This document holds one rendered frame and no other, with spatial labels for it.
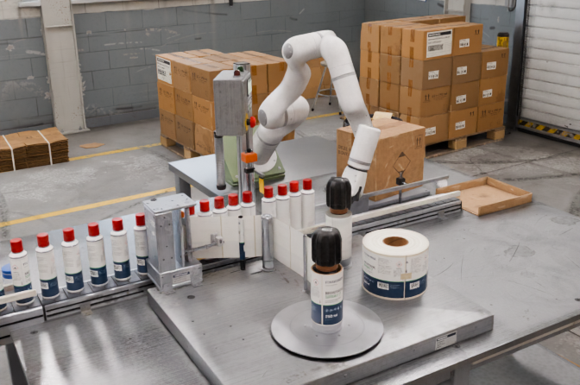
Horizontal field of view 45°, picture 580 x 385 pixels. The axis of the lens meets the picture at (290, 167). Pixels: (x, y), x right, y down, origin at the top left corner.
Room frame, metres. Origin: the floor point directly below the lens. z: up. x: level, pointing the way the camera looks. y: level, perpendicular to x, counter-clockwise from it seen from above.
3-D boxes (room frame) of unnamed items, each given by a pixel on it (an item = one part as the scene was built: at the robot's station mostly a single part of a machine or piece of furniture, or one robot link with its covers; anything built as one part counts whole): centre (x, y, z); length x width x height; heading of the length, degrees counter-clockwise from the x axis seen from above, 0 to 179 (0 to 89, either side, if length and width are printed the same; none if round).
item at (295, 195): (2.35, -0.01, 0.98); 0.05 x 0.05 x 0.20
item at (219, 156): (2.32, 0.24, 1.18); 0.04 x 0.04 x 0.21
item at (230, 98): (2.33, 0.19, 1.38); 0.17 x 0.10 x 0.19; 174
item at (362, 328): (1.70, -0.09, 0.89); 0.31 x 0.31 x 0.01
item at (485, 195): (2.80, -0.82, 0.85); 0.30 x 0.26 x 0.04; 119
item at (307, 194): (2.37, -0.06, 0.98); 0.05 x 0.05 x 0.20
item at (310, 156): (3.26, 0.00, 0.81); 0.90 x 0.90 x 0.04; 31
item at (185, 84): (6.29, 0.59, 0.45); 1.20 x 0.84 x 0.89; 33
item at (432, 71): (6.54, -1.36, 0.57); 1.20 x 0.85 x 1.14; 124
